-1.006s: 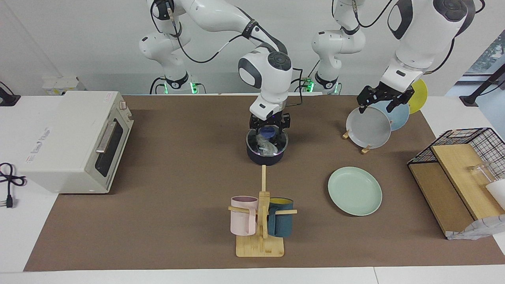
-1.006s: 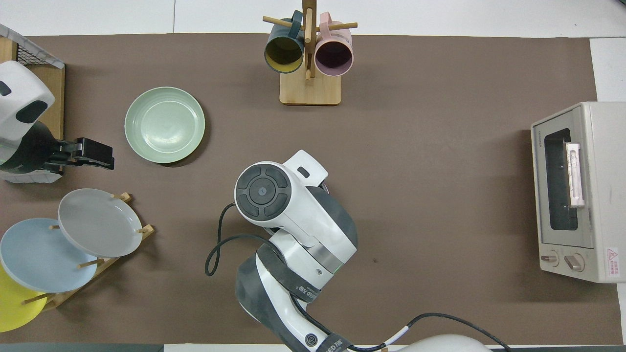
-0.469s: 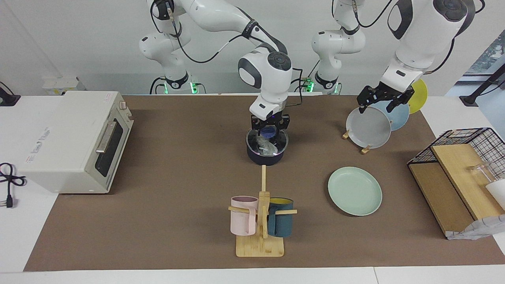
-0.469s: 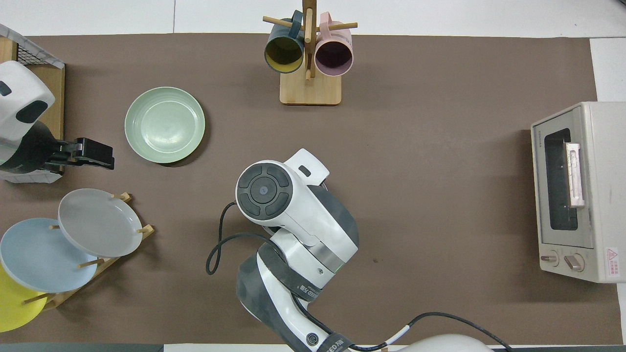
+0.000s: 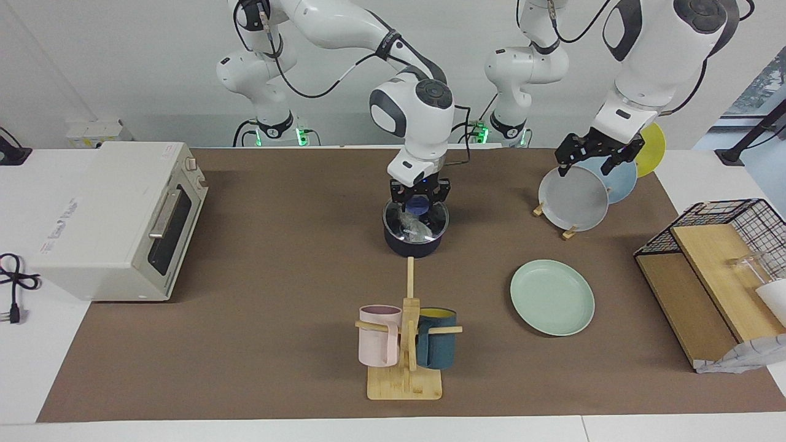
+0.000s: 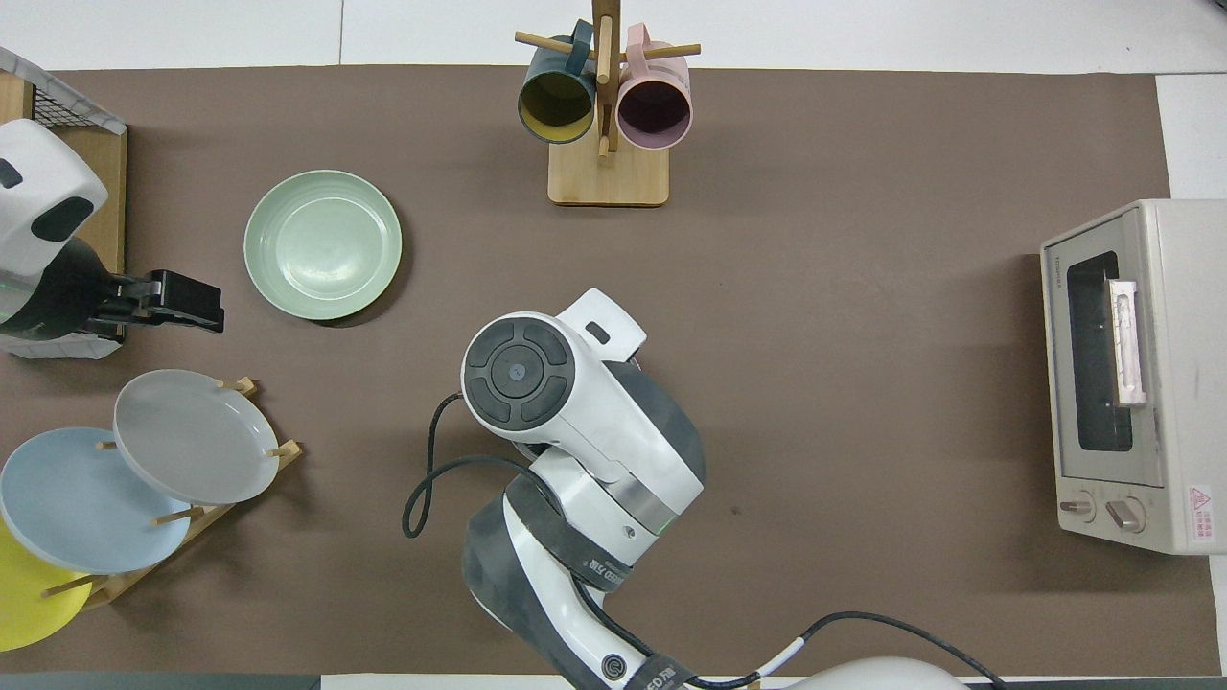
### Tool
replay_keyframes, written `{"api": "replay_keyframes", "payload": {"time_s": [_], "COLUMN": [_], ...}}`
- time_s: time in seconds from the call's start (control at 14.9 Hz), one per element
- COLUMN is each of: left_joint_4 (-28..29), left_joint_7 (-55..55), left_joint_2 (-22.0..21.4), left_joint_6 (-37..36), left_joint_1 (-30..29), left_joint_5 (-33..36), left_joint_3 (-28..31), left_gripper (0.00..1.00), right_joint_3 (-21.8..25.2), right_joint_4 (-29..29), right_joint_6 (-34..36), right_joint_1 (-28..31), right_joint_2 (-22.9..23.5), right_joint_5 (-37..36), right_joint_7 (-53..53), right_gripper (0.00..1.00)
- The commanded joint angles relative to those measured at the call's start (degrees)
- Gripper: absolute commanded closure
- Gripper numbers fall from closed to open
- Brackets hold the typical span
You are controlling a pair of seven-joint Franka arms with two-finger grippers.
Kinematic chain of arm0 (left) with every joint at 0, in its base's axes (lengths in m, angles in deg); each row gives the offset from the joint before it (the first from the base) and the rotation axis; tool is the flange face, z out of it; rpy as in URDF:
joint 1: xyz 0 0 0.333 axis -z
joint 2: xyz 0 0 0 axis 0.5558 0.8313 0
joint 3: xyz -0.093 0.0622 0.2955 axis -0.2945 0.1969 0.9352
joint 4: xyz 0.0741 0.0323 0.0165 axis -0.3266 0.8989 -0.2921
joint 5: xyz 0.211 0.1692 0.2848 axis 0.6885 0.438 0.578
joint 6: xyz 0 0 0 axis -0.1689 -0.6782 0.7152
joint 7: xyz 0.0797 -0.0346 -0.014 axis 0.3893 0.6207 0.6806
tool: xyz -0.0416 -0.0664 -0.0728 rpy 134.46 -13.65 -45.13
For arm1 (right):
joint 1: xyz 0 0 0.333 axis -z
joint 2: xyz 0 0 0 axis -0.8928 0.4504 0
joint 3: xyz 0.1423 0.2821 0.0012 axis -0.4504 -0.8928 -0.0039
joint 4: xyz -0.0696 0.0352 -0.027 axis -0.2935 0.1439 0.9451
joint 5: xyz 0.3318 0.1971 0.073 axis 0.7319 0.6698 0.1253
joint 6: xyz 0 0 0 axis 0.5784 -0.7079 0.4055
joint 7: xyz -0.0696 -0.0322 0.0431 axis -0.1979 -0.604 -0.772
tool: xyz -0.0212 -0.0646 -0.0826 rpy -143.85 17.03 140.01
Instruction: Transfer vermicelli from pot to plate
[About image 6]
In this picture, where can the yellow plate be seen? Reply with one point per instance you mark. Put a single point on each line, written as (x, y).
(24, 604)

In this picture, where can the grey marbled panel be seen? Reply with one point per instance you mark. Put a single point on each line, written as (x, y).
(86, 107)

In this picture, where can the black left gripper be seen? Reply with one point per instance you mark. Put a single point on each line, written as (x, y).
(192, 302)

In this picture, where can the brown table mat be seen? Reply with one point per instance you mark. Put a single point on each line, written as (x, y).
(863, 383)

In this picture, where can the light green plate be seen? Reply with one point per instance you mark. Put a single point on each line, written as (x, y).
(323, 244)

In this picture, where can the pink mug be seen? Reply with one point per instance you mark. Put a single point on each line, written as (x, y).
(654, 110)

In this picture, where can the beige toaster oven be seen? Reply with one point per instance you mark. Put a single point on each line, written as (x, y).
(1179, 383)

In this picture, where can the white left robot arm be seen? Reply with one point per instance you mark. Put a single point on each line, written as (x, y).
(38, 172)

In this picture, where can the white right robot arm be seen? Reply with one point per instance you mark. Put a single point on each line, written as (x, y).
(613, 431)

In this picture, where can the dark teal mug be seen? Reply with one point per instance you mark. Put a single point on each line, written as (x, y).
(556, 101)

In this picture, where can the light blue plate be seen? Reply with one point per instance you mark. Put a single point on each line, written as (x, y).
(77, 503)

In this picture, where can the grey plate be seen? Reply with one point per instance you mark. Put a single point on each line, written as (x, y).
(192, 436)

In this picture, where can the wooden plate rack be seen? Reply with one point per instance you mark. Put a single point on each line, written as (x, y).
(115, 583)

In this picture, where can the wooden mug tree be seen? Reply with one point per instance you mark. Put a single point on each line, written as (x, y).
(609, 177)

